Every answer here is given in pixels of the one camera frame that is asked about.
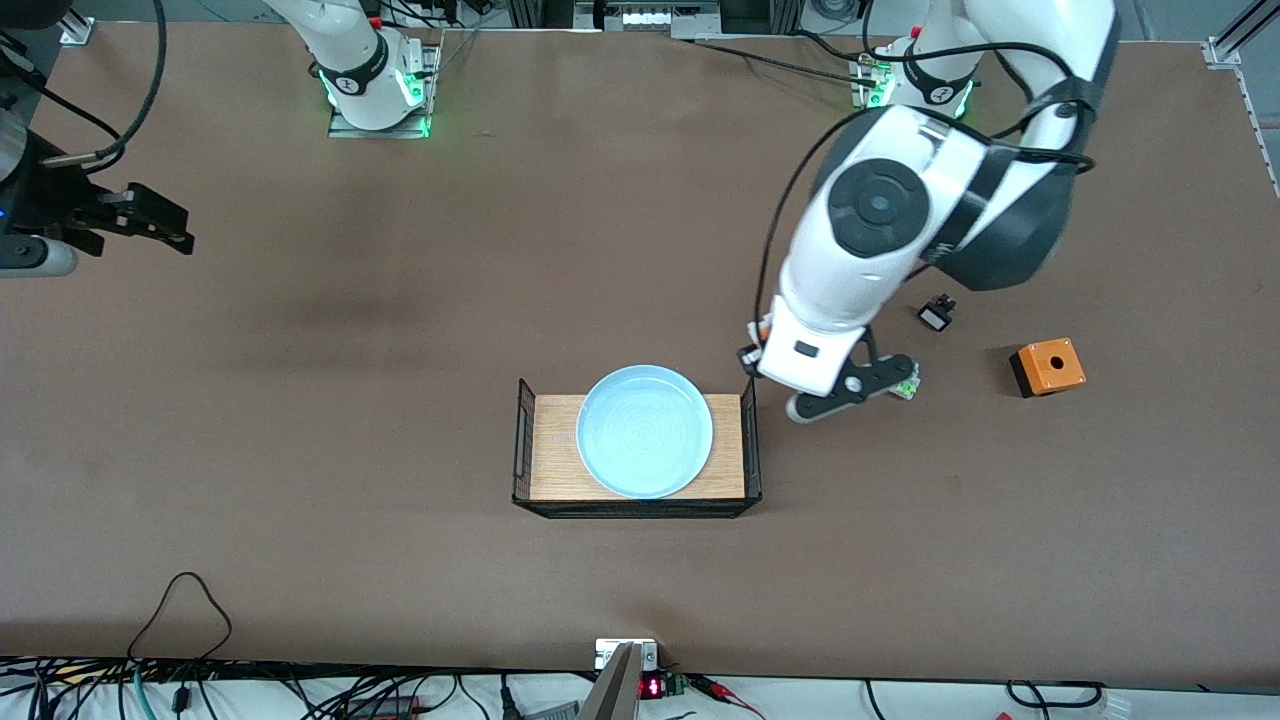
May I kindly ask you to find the red black probe lead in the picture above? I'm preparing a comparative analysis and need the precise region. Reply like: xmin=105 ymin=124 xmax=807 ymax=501
xmin=688 ymin=674 xmax=766 ymax=720

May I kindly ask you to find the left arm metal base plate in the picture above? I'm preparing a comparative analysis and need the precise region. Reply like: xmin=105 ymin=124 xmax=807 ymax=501
xmin=850 ymin=45 xmax=963 ymax=151

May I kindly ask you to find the perforated metal edge rail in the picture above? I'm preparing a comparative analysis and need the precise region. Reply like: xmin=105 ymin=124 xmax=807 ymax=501
xmin=1232 ymin=68 xmax=1280 ymax=196

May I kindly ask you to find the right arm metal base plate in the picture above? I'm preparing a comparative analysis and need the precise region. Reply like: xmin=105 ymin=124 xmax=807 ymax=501
xmin=328 ymin=40 xmax=441 ymax=139

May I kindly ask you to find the thin black looped cable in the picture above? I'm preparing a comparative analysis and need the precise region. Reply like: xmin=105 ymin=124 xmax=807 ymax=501
xmin=127 ymin=571 xmax=233 ymax=663

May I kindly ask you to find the orange button enclosure box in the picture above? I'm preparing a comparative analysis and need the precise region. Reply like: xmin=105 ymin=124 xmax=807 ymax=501
xmin=1008 ymin=338 xmax=1088 ymax=399

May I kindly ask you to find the grey metal camera mount bar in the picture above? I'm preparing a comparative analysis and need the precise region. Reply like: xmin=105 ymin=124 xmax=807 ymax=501
xmin=578 ymin=638 xmax=661 ymax=720

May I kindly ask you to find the black power adapter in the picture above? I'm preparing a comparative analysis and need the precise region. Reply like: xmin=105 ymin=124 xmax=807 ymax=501
xmin=345 ymin=695 xmax=421 ymax=720

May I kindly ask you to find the light blue round plate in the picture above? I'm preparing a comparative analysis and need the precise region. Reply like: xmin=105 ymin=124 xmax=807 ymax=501
xmin=575 ymin=364 xmax=714 ymax=501

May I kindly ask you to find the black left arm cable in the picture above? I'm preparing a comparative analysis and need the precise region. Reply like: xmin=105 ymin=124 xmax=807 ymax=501
xmin=750 ymin=0 xmax=1098 ymax=331

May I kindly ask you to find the long black table cable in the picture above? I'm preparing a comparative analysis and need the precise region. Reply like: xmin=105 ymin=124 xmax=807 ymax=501
xmin=688 ymin=40 xmax=883 ymax=89

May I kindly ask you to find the short black table cable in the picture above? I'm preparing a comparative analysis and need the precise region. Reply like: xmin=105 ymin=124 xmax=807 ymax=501
xmin=798 ymin=28 xmax=873 ymax=63

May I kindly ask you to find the black device with white lights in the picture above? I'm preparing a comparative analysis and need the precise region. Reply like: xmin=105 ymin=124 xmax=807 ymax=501
xmin=573 ymin=0 xmax=723 ymax=39

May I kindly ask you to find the wooden tray with wire sides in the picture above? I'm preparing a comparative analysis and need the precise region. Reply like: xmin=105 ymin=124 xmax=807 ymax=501
xmin=511 ymin=377 xmax=763 ymax=519

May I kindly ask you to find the thick black coiled cable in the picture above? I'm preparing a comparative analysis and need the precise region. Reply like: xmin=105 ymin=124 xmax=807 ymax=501
xmin=1005 ymin=680 xmax=1106 ymax=711

